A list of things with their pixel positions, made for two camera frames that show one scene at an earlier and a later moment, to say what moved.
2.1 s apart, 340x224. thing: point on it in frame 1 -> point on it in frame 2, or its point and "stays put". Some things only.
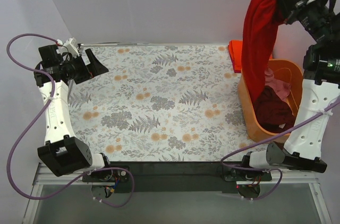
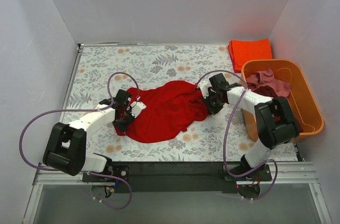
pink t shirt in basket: x=281 y=88 stays put
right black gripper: x=294 y=5 -> x=211 y=102
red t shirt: x=260 y=22 -> x=170 y=106
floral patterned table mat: x=162 y=103 stays put
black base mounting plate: x=188 y=177 stays put
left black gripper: x=85 y=67 -> x=123 y=119
